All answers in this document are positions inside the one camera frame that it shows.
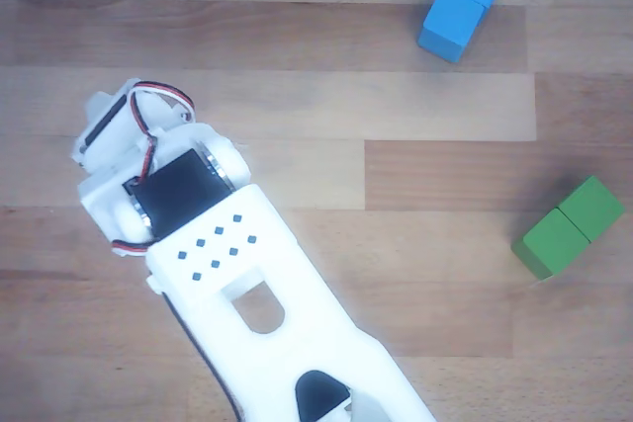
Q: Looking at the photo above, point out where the gripper servo wire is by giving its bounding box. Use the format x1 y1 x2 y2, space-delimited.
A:
127 79 196 182

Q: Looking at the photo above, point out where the long green block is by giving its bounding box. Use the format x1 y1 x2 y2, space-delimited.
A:
510 174 627 281

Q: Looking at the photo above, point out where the long blue block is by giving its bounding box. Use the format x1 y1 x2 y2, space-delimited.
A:
416 0 510 65

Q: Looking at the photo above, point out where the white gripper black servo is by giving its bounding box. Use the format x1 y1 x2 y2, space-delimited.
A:
72 78 198 180

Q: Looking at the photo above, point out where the forearm servo wire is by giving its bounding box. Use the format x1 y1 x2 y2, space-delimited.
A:
109 237 155 259

